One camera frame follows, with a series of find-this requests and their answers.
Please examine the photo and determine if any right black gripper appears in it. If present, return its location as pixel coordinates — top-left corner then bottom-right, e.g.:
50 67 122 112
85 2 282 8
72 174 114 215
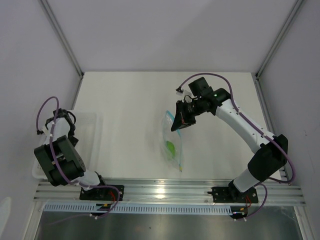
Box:
171 98 205 132

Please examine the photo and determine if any clear zip top bag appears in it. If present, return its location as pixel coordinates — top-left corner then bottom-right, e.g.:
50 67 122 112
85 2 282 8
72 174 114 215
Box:
159 110 183 172

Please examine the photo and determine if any green toy vegetable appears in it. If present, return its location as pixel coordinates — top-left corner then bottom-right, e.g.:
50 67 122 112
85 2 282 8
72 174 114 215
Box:
166 140 176 157

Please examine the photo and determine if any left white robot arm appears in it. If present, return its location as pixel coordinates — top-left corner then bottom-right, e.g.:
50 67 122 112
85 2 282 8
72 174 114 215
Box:
34 108 109 200

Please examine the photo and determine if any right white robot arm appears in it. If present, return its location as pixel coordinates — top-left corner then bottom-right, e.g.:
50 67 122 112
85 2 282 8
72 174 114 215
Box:
170 77 289 202

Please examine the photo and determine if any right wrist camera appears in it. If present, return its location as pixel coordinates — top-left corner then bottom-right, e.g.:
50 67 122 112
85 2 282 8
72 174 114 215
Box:
175 86 192 97

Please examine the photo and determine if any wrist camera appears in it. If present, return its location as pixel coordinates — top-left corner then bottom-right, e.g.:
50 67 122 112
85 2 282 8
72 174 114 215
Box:
175 86 192 97
36 121 55 136

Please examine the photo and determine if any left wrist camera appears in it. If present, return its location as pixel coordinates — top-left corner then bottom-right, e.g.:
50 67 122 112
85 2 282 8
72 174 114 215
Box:
36 121 55 136

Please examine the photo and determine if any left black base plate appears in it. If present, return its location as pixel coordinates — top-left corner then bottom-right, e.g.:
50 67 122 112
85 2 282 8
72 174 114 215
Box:
79 185 125 202

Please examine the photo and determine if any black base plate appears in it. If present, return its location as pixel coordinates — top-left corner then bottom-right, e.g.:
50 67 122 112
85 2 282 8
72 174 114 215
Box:
207 186 259 204
79 185 125 202

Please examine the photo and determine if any aluminium mounting rail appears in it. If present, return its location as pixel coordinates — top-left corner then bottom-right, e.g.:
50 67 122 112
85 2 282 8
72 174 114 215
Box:
33 178 306 207

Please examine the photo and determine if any white slotted cable duct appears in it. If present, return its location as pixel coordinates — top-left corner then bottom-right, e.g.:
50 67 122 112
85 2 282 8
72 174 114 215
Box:
43 202 232 216

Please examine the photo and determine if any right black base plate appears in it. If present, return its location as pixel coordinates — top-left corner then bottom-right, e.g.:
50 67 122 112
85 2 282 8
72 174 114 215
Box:
207 186 259 204

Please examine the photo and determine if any left aluminium frame post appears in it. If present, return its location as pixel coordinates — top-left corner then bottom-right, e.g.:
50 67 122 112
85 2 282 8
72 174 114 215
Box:
38 0 84 78

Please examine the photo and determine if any aluminium frame post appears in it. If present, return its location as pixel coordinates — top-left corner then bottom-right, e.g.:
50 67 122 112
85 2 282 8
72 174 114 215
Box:
38 0 84 78
255 0 307 80

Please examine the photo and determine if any right aluminium frame post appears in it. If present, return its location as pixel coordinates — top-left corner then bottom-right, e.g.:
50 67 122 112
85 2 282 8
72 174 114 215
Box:
255 0 307 80

